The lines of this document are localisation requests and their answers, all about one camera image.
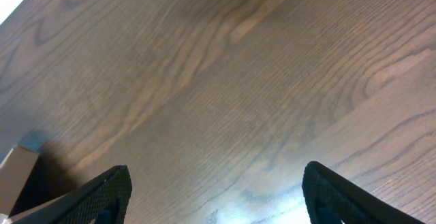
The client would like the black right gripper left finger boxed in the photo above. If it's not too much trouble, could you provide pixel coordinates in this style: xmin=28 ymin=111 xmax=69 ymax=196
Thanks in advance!
xmin=10 ymin=165 xmax=132 ymax=224

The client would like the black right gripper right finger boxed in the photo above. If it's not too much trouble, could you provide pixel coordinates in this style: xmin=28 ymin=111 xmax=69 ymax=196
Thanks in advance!
xmin=302 ymin=161 xmax=422 ymax=224

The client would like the brown cardboard box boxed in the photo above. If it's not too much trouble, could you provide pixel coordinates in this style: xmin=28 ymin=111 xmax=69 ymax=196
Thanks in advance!
xmin=1 ymin=146 xmax=69 ymax=224

